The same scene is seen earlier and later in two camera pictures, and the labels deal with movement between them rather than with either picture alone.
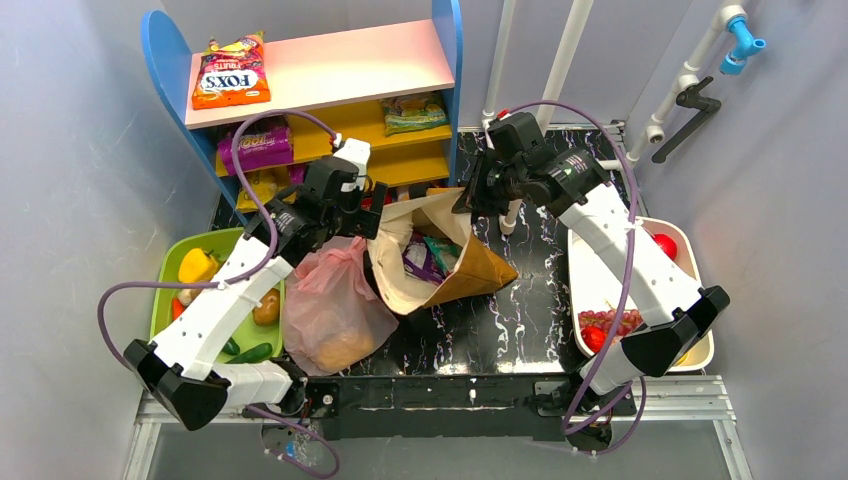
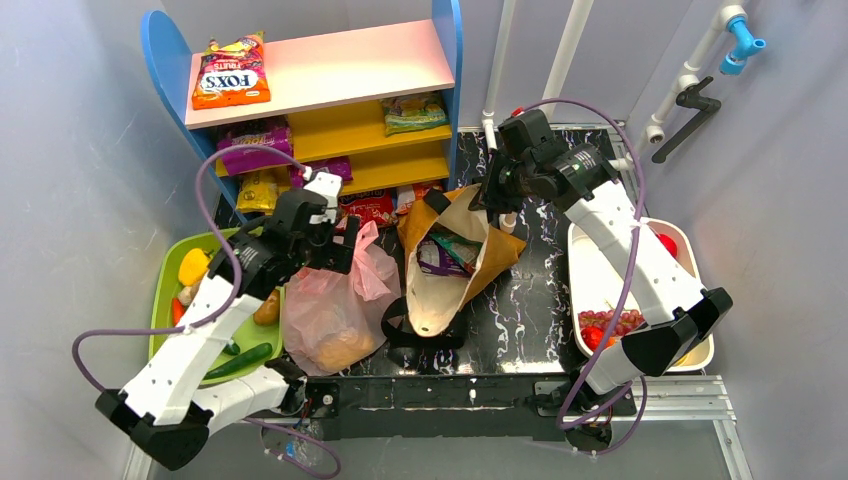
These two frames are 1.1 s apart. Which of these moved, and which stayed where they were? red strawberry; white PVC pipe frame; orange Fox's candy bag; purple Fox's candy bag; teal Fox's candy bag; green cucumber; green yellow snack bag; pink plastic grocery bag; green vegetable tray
Moved: pink plastic grocery bag; purple Fox's candy bag; teal Fox's candy bag
Stayed: white PVC pipe frame; orange Fox's candy bag; green vegetable tray; green cucumber; green yellow snack bag; red strawberry
